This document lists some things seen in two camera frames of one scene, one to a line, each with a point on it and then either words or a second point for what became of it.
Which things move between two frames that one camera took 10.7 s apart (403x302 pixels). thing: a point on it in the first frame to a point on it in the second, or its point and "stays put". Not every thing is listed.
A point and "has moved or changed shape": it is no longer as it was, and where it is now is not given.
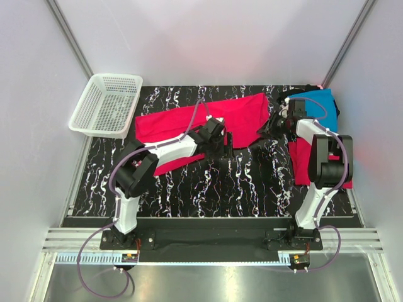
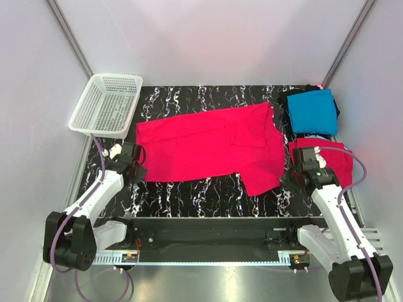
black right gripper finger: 264,132 to 293,182
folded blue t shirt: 321,106 stays put
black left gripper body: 227,145 to 137,172
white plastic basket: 107,106 stays put
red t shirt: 240,116 has moved or changed shape
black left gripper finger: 229,145 to 140,173
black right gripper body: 269,126 to 291,180
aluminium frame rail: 82,246 stays put
